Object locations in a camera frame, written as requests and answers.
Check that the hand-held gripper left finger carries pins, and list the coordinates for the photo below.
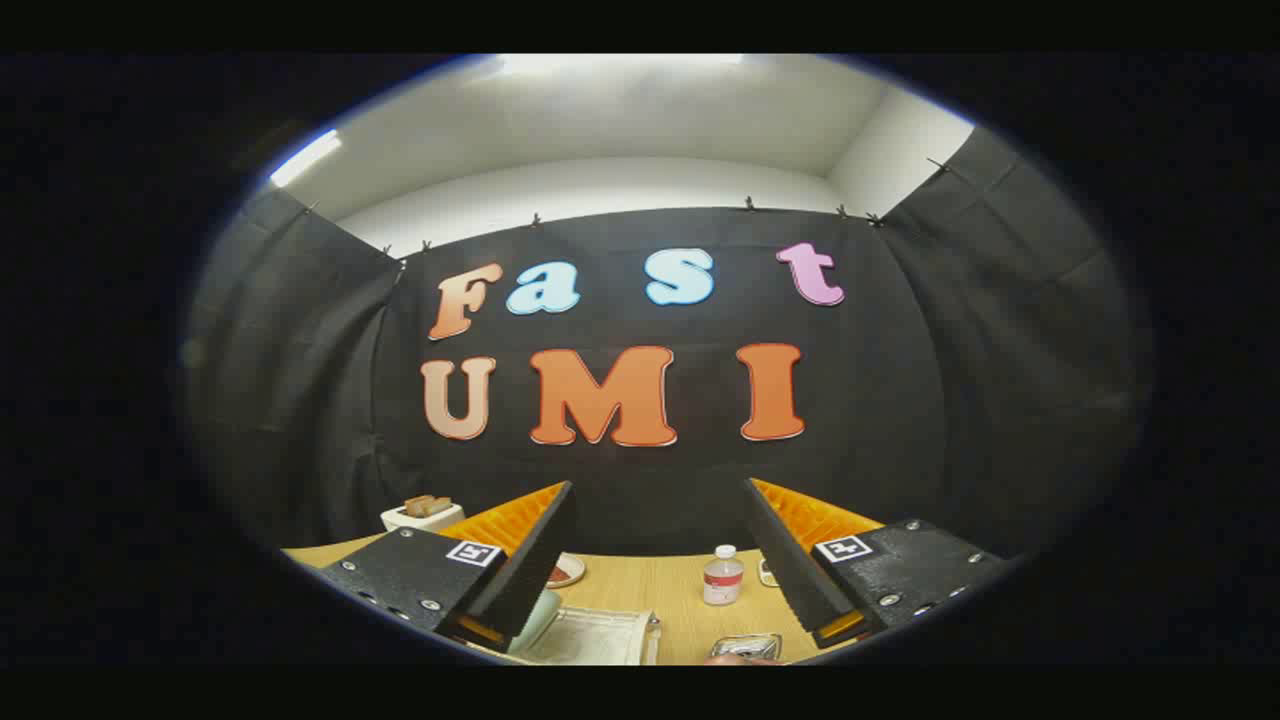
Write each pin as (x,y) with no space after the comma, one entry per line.
(535,570)

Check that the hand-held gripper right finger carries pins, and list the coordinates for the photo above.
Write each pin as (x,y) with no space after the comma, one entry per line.
(785,570)

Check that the light green plate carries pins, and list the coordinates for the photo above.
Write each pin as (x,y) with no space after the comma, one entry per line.
(540,612)

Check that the white divided dish with beans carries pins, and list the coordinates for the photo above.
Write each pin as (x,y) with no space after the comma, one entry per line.
(768,572)

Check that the beige round plate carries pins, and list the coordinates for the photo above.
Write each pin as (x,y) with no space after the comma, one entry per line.
(572,572)

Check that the clear water bottle red label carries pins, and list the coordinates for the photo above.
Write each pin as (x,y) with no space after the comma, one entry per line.
(722,580)

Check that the brown toast slice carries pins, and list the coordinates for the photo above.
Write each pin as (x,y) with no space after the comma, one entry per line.
(416,507)
(441,504)

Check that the white toaster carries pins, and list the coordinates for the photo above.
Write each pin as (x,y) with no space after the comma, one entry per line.
(420,522)

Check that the long ceiling light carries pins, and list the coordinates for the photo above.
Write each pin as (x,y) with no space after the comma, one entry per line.
(305,158)

